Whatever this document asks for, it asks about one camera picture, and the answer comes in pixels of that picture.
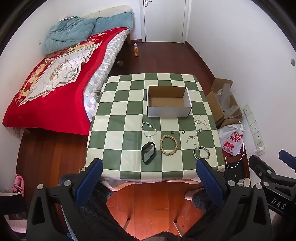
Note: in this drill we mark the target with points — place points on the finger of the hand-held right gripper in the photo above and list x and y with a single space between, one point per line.
260 165
287 158

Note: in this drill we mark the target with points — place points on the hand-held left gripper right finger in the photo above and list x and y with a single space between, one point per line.
211 183

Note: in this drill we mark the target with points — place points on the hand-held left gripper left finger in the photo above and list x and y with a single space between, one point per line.
89 177

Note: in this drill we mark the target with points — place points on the black wristband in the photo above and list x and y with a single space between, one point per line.
145 157

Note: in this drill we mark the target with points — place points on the white cardboard box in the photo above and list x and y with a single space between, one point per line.
168 110

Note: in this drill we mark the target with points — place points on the white charger plug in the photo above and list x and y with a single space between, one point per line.
260 149

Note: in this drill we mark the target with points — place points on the person's foot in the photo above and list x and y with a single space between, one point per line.
192 194

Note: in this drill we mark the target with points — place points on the white mug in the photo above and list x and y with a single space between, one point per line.
245 182

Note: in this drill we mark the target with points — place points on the black floor device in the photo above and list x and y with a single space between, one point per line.
235 171

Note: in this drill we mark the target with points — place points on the person's dark fleece pants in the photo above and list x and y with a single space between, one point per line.
99 215

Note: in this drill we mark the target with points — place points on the white plastic bag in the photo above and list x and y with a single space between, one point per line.
231 136

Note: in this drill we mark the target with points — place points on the green checkered tablecloth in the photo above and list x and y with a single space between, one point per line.
120 148

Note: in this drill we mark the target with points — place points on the metal table leg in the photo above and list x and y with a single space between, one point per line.
178 229
126 224

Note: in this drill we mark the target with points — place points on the pink slippers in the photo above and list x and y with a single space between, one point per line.
18 184

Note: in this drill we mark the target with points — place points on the clear bubble wrap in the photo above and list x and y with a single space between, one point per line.
227 97

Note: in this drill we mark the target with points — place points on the brown cardboard box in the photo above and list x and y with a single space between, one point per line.
214 104

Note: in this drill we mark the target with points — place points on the bed with red quilt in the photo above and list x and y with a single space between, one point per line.
76 92

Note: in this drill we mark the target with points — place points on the pastel checkered bed sheet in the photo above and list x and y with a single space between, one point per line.
104 69

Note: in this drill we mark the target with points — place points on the orange liquid bottle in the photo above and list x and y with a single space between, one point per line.
136 51

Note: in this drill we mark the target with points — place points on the blue duvet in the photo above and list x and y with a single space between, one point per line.
69 30

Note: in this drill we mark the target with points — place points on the white door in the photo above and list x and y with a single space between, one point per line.
164 20

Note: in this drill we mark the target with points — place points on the white wall power strip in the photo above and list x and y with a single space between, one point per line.
254 127

